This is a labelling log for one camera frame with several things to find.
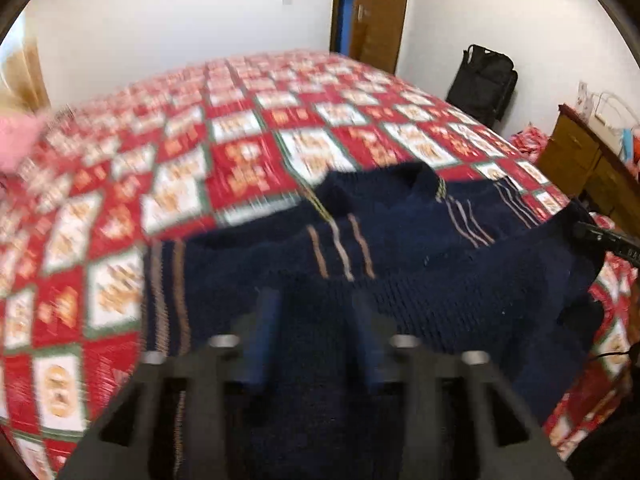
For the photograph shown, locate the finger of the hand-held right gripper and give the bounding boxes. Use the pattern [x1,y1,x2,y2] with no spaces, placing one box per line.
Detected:
[572,220,640,262]

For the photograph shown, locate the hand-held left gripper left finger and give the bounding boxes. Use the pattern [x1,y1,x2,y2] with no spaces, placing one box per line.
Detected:
[57,287,282,480]

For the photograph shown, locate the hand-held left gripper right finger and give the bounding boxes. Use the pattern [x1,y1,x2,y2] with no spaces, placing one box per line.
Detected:
[350,291,576,480]

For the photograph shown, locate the navy knitted patterned sweater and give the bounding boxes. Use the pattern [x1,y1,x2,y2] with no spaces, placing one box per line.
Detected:
[142,162,608,480]

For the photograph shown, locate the brown wooden dresser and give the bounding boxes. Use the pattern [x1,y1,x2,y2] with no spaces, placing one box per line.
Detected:
[536,104,640,238]

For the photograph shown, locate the red striped gift bag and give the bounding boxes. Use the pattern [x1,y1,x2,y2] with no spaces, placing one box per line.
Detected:
[510,127,553,162]

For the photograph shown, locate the white paper bag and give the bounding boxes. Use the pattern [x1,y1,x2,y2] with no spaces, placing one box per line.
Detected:
[577,80,636,142]

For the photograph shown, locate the red printed bed blanket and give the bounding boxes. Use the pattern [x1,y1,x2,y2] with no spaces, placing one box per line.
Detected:
[0,49,640,480]

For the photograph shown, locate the pink quilt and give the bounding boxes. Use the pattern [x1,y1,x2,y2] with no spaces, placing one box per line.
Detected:
[0,112,48,173]

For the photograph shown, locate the brown wooden door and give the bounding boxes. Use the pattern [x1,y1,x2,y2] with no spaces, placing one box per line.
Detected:
[347,0,412,73]

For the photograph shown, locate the yellow patterned curtain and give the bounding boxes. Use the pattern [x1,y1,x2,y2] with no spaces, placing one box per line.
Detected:
[0,15,51,116]

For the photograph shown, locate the black cable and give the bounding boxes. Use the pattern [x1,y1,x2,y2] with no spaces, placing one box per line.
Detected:
[594,342,640,362]

